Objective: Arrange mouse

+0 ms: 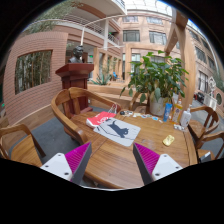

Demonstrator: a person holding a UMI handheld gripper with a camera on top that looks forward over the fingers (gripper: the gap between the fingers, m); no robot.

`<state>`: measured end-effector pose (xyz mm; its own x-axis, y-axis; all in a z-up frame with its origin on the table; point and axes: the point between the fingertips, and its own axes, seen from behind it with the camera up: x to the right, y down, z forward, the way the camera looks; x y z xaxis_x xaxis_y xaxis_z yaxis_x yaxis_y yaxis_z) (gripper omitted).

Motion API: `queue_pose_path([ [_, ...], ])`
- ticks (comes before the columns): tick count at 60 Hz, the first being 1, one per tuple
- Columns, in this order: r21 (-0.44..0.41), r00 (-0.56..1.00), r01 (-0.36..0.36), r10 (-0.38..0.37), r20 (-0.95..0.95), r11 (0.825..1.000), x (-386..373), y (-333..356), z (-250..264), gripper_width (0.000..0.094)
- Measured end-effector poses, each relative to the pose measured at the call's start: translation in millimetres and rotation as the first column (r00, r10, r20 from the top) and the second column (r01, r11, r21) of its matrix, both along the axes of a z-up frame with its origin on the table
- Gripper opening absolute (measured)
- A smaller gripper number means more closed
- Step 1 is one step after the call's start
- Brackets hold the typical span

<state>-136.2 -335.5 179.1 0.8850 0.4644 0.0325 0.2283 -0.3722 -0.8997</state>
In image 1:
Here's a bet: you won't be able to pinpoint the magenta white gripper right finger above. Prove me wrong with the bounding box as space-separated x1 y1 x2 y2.
133 143 182 185

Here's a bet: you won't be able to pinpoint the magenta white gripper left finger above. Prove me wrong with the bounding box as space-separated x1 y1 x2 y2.
41 142 92 185

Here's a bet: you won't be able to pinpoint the yellow computer mouse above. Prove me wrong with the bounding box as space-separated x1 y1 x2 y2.
162 135 175 146

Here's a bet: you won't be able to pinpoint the grey mouse pad cat print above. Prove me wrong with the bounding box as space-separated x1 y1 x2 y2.
94 118 141 147

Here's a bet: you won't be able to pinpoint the wooden chair far left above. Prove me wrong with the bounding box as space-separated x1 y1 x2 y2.
0 124 46 167

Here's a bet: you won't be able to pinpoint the red white book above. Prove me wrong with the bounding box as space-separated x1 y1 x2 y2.
86 111 115 128

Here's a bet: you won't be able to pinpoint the orange yellow bottle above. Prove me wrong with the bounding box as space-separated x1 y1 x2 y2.
172 99 183 123

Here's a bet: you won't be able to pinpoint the white pump bottle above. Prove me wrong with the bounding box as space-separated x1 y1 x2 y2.
180 108 191 128

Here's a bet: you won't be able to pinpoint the wooden chair behind table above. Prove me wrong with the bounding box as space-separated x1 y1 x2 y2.
129 92 150 114

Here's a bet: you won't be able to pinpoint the black keys on table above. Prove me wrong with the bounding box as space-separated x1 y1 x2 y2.
120 110 133 116

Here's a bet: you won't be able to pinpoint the white plant pot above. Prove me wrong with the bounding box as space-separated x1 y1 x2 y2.
150 95 166 116

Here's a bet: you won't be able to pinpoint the wooden chair right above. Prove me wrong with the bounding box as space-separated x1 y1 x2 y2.
188 105 224 161

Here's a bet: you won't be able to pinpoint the blue tube bottle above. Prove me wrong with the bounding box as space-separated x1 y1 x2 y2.
163 103 172 122

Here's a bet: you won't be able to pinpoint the wooden armchair near left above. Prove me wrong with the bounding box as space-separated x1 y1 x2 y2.
51 87 121 144

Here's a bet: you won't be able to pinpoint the green potted plant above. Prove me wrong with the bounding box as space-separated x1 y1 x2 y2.
121 52 187 102

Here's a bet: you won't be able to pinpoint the dark bronze bust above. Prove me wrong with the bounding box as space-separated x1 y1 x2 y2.
68 45 83 63

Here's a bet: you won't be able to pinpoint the dark red wooden pedestal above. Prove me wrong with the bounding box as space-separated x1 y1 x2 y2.
55 63 94 114

